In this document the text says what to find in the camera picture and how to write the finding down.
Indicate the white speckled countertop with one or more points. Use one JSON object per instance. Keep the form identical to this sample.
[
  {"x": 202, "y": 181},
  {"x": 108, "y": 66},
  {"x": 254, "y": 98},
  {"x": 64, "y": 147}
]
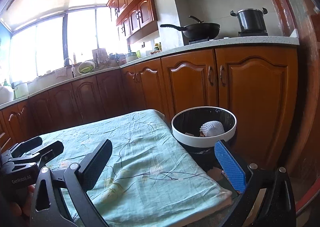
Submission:
[{"x": 225, "y": 42}]

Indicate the light green floral cloth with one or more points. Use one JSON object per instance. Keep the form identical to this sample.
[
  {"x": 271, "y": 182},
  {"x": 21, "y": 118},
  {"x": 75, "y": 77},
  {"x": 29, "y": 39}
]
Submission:
[{"x": 149, "y": 180}]

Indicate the kitchen window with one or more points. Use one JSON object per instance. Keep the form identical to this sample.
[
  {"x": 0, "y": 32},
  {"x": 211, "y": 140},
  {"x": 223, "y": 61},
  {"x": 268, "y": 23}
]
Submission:
[{"x": 55, "y": 42}]

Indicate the white plastic container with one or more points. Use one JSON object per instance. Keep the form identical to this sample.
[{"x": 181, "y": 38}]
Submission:
[{"x": 21, "y": 90}]

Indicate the white bowl with greens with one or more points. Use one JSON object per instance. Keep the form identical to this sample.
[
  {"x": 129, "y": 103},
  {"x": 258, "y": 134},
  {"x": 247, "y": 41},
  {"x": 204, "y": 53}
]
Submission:
[{"x": 86, "y": 67}]

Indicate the chrome sink faucet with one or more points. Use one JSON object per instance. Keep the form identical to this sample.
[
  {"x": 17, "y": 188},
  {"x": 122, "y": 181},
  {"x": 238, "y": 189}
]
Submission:
[{"x": 70, "y": 66}]

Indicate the bronze cabinet handle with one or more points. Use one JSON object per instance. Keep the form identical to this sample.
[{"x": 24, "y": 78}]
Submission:
[
  {"x": 221, "y": 75},
  {"x": 211, "y": 79}
]

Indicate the wooden lower cabinets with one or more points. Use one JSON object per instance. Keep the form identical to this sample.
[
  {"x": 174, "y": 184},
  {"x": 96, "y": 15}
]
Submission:
[{"x": 261, "y": 88}]

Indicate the wooden cabinets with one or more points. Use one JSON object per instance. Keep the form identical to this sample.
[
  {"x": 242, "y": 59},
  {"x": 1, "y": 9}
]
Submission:
[
  {"x": 135, "y": 19},
  {"x": 261, "y": 88}
]

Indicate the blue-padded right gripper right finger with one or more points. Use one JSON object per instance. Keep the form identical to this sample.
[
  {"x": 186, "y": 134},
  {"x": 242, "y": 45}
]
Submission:
[{"x": 235, "y": 168}]

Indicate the black cooking pot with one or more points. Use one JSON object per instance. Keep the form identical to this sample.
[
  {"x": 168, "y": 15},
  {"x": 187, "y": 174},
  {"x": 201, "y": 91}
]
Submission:
[{"x": 251, "y": 22}]

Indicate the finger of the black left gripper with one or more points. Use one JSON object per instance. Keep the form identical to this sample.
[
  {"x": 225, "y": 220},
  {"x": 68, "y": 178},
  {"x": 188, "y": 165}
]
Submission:
[
  {"x": 48, "y": 153},
  {"x": 18, "y": 150}
]

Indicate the black wok pan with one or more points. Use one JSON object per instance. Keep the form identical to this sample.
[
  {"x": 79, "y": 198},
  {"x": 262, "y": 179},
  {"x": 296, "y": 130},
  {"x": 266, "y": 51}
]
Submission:
[{"x": 197, "y": 31}]

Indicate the person's left hand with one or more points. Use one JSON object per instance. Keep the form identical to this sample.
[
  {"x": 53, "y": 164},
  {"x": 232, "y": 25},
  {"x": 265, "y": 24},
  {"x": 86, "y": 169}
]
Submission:
[{"x": 22, "y": 205}]

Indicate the wooden upper cabinets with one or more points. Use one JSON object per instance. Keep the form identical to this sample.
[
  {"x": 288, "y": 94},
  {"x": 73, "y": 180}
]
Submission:
[{"x": 135, "y": 19}]

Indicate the black bin liner bag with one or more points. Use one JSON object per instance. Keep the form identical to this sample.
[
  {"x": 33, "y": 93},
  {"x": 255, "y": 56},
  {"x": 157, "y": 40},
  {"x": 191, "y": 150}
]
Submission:
[{"x": 204, "y": 157}]

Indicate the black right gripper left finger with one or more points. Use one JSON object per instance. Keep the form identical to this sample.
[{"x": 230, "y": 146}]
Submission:
[{"x": 93, "y": 164}]

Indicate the bronze cabinet handle right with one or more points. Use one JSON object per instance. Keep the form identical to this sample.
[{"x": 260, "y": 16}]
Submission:
[{"x": 221, "y": 75}]

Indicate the white round trash bin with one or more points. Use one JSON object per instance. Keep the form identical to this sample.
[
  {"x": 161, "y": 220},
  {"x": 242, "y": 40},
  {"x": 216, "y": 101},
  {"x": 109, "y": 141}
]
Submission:
[{"x": 186, "y": 126}]

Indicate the bronze cabinet handle left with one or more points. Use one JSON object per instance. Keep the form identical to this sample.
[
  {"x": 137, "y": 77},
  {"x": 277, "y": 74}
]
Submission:
[{"x": 211, "y": 79}]

